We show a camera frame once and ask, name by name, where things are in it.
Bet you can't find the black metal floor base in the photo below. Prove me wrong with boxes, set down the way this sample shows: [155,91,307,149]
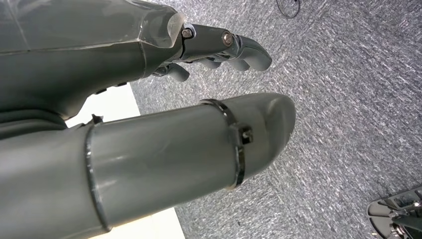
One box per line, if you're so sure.
[366,186,422,239]

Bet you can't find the black floor cable loop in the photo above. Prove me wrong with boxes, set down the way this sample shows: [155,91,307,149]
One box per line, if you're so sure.
[276,0,301,19]

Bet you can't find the black zip tie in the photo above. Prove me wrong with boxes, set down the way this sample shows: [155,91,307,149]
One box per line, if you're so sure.
[83,114,112,232]
[199,98,254,191]

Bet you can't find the white panel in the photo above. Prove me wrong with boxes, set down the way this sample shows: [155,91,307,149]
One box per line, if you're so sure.
[65,82,186,239]

